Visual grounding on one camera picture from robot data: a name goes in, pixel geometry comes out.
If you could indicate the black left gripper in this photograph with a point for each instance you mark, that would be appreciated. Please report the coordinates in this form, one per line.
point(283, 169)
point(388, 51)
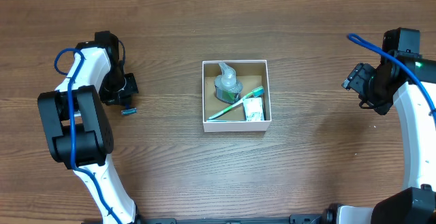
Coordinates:
point(110, 98)

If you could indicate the blue disposable razor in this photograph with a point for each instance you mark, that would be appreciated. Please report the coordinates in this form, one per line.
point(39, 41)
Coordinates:
point(128, 110)

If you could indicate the green white packet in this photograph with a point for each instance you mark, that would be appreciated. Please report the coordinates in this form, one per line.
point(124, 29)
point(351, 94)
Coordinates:
point(253, 109)

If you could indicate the green white toothbrush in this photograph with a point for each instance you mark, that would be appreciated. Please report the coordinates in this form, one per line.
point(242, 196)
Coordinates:
point(254, 93)

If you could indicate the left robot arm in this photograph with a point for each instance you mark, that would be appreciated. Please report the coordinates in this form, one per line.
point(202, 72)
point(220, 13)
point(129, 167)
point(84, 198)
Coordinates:
point(76, 127)

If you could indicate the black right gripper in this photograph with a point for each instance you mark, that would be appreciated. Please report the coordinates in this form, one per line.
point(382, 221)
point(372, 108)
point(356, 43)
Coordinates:
point(355, 78)

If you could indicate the blue toothpaste tube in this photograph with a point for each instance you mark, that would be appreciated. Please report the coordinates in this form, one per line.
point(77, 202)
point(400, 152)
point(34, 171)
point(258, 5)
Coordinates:
point(224, 121)

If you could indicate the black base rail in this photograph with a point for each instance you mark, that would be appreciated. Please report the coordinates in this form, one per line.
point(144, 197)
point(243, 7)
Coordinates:
point(292, 219)

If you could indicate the clear pump bottle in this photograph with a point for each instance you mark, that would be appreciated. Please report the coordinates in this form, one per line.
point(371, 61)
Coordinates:
point(227, 86)

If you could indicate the white cardboard box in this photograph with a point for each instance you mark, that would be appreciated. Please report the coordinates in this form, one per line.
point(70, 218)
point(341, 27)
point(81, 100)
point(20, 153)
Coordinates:
point(252, 74)

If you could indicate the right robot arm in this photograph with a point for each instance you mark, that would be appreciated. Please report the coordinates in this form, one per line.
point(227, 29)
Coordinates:
point(381, 88)

